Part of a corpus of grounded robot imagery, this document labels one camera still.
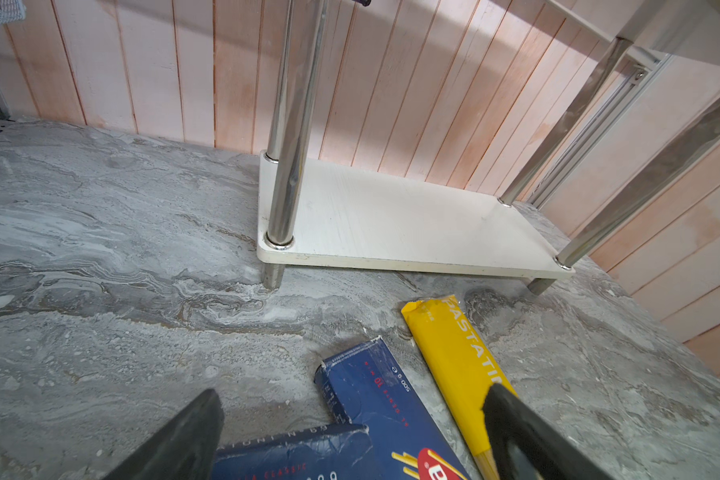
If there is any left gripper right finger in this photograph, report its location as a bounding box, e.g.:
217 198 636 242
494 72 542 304
482 384 611 480

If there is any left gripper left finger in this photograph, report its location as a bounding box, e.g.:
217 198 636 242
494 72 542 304
106 389 224 479

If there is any yellow Pastatime spaghetti bag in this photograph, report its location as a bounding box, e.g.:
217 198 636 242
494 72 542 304
401 295 514 479

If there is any white two-tier shelf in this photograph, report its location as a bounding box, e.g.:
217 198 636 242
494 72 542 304
257 1 720 294

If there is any blue Barilla spaghetti box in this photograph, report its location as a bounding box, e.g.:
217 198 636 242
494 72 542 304
315 337 468 479

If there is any blue Barilla rigatoni box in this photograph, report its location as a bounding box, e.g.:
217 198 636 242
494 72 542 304
211 424 383 480

